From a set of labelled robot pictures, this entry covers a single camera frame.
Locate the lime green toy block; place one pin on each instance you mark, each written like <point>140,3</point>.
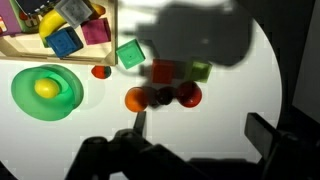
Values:
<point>201,71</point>

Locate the yellow toy banana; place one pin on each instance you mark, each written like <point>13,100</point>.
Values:
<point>50,23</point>

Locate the dark toy plum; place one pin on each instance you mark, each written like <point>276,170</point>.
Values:
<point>165,96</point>

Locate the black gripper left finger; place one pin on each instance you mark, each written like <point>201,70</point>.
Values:
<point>140,122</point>

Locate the red toy tomato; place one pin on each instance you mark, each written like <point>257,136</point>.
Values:
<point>189,94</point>

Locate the blue toy block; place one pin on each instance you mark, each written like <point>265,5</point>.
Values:
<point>64,42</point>

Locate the grey studded toy block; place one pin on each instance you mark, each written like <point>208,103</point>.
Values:
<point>73,12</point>

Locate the green translucent bowl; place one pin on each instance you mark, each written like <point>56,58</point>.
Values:
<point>30,106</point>

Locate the orange toy fruit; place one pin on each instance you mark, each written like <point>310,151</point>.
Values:
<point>135,100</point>

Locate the wooden tray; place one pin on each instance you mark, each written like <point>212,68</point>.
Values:
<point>100,58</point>

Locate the yellow toy lemon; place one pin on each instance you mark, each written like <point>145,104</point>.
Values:
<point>47,88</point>

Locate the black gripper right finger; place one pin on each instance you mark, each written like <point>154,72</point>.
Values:
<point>261,133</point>

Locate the magenta toy block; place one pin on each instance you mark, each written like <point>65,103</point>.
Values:
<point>96,31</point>

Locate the toy strawberry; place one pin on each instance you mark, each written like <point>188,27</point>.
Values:
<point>100,72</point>

